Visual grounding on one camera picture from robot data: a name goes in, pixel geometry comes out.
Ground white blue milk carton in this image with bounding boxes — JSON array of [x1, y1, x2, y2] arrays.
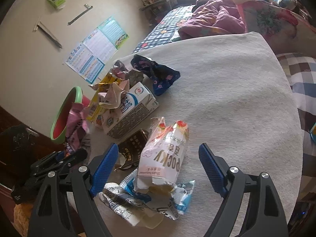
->
[[93, 82, 159, 139]]

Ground grey cloth mat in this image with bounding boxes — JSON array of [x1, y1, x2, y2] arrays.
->
[[96, 32, 303, 236]]

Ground red bin with green rim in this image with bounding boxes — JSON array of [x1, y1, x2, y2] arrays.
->
[[50, 86, 90, 144]]

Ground blue white crumpled wrapper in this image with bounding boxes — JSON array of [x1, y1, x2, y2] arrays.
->
[[99, 170, 195, 229]]

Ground dark brown snack packet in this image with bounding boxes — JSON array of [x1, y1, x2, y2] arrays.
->
[[114, 129, 148, 171]]

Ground metal wall bracket right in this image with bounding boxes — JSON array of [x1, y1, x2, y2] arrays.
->
[[68, 4, 93, 26]]

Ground green wall box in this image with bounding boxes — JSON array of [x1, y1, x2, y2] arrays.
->
[[46, 0, 66, 10]]

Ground metal wall bracket left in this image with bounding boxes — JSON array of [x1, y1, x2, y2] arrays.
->
[[33, 19, 63, 49]]

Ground pink Pocky box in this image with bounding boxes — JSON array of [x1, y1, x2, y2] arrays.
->
[[134, 117, 189, 194]]

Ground pink Pocky foil wrapper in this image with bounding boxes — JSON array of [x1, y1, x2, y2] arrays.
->
[[65, 103, 90, 156]]

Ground crumpled pale pink paper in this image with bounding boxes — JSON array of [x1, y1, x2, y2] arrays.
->
[[99, 80, 130, 109]]

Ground silver pink foil wrapper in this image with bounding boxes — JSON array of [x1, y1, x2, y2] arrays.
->
[[110, 60, 144, 86]]

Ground educational wall posters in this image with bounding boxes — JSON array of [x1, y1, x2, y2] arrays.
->
[[65, 17, 129, 84]]

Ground small shelf with items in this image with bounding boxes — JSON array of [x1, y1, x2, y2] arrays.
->
[[139, 0, 172, 27]]

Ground floral pink pillow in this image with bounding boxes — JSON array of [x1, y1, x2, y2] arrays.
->
[[233, 0, 316, 58]]

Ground metal wall bracket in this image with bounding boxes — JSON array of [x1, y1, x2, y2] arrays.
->
[[33, 19, 63, 49], [68, 4, 93, 26]]

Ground yellow snack wrapper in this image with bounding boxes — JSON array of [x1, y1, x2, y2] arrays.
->
[[86, 73, 123, 122]]

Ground plaid blanket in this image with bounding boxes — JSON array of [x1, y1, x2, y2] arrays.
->
[[276, 53, 315, 203]]

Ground dark blue floral wrapper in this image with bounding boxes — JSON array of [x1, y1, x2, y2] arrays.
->
[[131, 54, 181, 96]]

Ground blue checked bed sheet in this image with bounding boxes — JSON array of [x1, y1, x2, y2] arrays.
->
[[133, 5, 194, 54]]

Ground purple quilt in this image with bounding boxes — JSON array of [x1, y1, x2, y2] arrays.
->
[[178, 0, 246, 40]]

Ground yellow plush toy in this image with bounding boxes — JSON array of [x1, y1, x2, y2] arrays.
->
[[13, 203, 34, 236]]

